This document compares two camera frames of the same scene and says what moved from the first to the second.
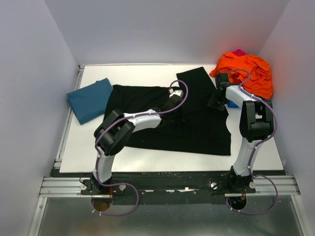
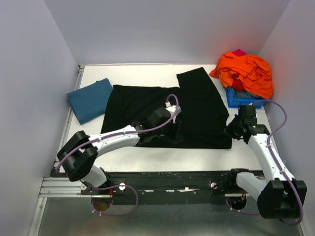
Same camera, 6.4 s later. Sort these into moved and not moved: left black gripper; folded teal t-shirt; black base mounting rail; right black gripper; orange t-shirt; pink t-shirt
Moved: left black gripper; right black gripper
Not moved: folded teal t-shirt; pink t-shirt; orange t-shirt; black base mounting rail
